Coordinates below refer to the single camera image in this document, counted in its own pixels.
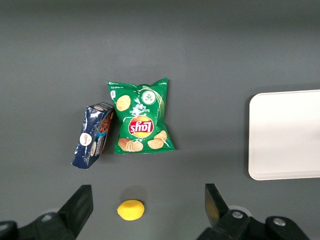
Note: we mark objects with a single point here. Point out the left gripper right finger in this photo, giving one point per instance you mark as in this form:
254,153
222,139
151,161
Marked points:
225,222

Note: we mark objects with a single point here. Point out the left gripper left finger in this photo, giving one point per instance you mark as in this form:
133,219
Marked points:
75,212

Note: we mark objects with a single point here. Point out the beige plastic tray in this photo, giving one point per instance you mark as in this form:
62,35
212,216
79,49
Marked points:
285,135

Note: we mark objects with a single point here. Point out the yellow lemon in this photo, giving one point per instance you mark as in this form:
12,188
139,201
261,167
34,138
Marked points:
130,210

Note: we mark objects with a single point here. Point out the blue chocolate cookie box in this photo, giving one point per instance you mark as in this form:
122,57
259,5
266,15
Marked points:
87,140

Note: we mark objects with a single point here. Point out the green Lays chips bag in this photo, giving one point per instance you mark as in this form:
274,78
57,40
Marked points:
140,112

